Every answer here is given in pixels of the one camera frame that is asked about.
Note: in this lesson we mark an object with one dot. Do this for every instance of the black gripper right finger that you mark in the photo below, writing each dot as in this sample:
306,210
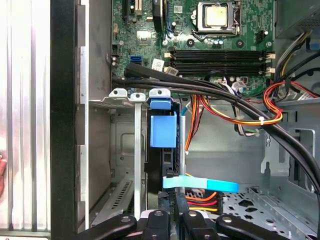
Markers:
195,227

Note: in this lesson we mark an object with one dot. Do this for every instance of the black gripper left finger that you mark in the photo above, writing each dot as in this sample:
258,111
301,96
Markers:
158,225

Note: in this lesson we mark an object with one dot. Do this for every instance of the hard disk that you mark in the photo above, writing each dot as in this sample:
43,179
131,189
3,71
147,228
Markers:
163,130

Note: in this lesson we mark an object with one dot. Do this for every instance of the metal disk bay cage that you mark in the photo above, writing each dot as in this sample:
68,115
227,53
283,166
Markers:
139,150

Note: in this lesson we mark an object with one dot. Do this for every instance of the person hand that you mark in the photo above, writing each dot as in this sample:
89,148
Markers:
2,172

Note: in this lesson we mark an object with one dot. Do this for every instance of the black open PC case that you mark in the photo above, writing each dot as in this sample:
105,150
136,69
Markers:
62,125

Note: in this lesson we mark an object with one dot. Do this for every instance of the black RAM slot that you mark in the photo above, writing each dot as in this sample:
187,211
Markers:
220,52
220,59
220,72
220,65

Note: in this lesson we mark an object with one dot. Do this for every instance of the blue SATA port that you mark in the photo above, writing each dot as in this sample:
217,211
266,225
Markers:
136,59

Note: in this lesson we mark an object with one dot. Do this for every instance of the yellow black power harness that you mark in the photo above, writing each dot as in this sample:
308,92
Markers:
287,60

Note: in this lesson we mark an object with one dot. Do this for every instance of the CPU socket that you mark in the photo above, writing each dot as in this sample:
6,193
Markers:
195,25

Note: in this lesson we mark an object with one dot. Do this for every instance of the green motherboard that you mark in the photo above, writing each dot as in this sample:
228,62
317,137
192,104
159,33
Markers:
252,32

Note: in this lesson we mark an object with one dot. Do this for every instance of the metal socket cover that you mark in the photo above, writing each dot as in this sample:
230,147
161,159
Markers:
201,17

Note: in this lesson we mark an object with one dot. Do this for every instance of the silver CPU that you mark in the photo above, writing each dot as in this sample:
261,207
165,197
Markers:
216,16

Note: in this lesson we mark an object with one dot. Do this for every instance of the black expansion slot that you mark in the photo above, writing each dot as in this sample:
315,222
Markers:
125,11

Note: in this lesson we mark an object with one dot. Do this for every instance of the beige expansion slot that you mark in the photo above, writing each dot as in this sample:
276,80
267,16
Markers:
138,7

